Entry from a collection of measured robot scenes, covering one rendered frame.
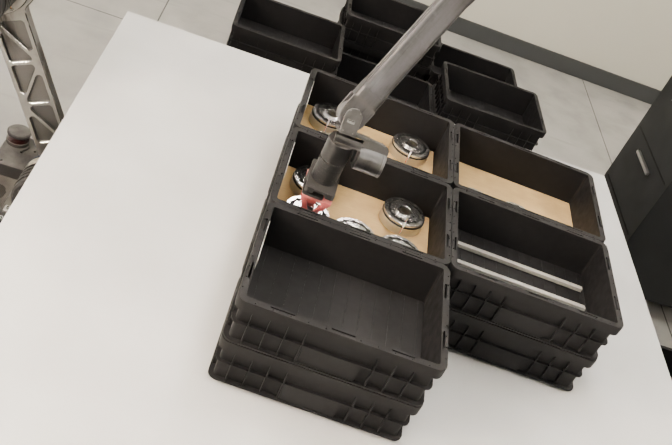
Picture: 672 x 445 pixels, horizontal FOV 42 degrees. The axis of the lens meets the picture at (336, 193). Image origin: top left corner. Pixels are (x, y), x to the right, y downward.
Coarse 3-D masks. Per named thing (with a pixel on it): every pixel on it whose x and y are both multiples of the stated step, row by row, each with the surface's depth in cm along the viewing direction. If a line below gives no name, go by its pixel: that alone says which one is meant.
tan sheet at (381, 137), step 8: (304, 112) 225; (304, 120) 222; (312, 128) 220; (368, 128) 230; (368, 136) 227; (376, 136) 228; (384, 136) 229; (392, 136) 231; (384, 144) 226; (432, 152) 232; (432, 160) 229; (424, 168) 224; (432, 168) 225
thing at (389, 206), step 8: (392, 200) 203; (400, 200) 204; (408, 200) 205; (384, 208) 199; (392, 208) 200; (416, 208) 204; (392, 216) 197; (400, 216) 198; (416, 216) 201; (424, 216) 202; (400, 224) 197; (408, 224) 197; (416, 224) 198
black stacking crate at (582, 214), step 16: (464, 144) 230; (480, 144) 229; (496, 144) 229; (464, 160) 233; (480, 160) 232; (496, 160) 231; (512, 160) 231; (528, 160) 230; (512, 176) 234; (528, 176) 233; (544, 176) 232; (560, 176) 232; (576, 176) 231; (544, 192) 235; (560, 192) 235; (576, 192) 234; (576, 208) 230; (592, 208) 220; (576, 224) 226; (592, 224) 216
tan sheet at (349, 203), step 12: (288, 168) 203; (288, 180) 200; (288, 192) 196; (336, 192) 203; (348, 192) 204; (336, 204) 199; (348, 204) 201; (360, 204) 202; (372, 204) 204; (336, 216) 196; (348, 216) 197; (360, 216) 199; (372, 216) 200; (372, 228) 197; (384, 228) 198; (420, 240) 200
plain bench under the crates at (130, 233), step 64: (128, 64) 238; (192, 64) 249; (256, 64) 262; (64, 128) 207; (128, 128) 216; (192, 128) 225; (256, 128) 235; (64, 192) 190; (128, 192) 198; (192, 192) 205; (256, 192) 214; (0, 256) 170; (64, 256) 176; (128, 256) 182; (192, 256) 189; (0, 320) 159; (64, 320) 164; (128, 320) 169; (192, 320) 175; (640, 320) 228; (0, 384) 149; (64, 384) 153; (128, 384) 158; (192, 384) 162; (448, 384) 186; (512, 384) 193; (576, 384) 200; (640, 384) 208
